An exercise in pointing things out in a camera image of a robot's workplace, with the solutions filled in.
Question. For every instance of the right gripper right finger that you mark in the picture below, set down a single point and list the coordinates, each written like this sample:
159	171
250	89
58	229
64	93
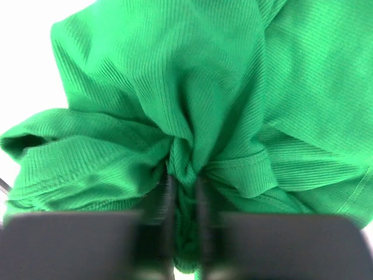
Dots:
210	204

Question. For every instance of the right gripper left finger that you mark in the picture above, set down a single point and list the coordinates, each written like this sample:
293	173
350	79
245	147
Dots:
155	244

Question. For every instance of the green tank top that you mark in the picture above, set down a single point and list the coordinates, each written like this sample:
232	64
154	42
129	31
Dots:
271	101

